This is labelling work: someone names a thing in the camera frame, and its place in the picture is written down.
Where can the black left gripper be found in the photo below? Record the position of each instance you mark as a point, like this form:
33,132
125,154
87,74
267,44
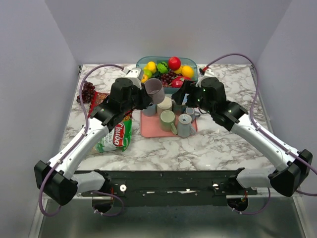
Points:
145,100

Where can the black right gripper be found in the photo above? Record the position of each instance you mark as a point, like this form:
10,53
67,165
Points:
188,87

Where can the purple ceramic mug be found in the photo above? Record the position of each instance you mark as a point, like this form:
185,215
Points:
154,89

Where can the green ceramic mug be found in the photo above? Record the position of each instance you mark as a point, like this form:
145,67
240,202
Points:
167,122

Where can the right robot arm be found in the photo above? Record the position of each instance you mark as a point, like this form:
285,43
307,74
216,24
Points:
290,166

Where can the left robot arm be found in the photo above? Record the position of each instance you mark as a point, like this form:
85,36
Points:
56,177

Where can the light blue faceted mug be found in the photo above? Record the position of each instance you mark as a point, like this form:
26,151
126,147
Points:
150,111

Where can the blue-bottom beige mug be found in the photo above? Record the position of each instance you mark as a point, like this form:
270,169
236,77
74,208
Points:
178,109

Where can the small grey-purple mug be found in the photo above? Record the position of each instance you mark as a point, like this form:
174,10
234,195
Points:
192,113

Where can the cream ceramic mug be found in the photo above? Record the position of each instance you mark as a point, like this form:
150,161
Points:
165,105

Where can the grey ceramic mug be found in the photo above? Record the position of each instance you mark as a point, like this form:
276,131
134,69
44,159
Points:
184,126

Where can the red toy dragon fruit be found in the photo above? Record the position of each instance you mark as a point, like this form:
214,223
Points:
177,82

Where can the small orange toy fruit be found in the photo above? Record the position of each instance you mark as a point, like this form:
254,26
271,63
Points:
144,78

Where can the dark grapes in container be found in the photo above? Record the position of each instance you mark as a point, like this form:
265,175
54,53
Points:
168,78

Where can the pink plastic tray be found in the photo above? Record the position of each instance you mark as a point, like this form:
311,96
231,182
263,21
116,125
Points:
150,127

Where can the green toy lime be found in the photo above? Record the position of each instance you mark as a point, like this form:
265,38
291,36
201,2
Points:
148,73

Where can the teal plastic fruit container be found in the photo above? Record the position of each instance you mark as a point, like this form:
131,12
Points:
141,63

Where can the red toy apple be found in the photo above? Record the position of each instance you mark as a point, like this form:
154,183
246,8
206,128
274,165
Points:
174,63

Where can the yellow toy lemon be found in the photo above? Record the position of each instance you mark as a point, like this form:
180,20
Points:
151,66

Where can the green toy watermelon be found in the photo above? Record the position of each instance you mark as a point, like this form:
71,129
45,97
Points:
162,67

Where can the colourful candy bag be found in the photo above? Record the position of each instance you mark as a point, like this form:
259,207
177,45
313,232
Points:
96,100

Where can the Chuba cassava chips bag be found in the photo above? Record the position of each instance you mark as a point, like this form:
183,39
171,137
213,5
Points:
118,139

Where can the red grape bunch on table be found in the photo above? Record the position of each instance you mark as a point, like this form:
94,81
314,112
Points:
88,92

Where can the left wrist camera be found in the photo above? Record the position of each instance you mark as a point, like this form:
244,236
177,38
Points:
135,75

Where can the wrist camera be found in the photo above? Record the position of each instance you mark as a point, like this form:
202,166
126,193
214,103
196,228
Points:
135,75
204,73

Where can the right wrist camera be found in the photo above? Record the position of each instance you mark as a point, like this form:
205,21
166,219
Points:
204,73

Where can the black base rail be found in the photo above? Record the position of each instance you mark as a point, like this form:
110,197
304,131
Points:
174,188

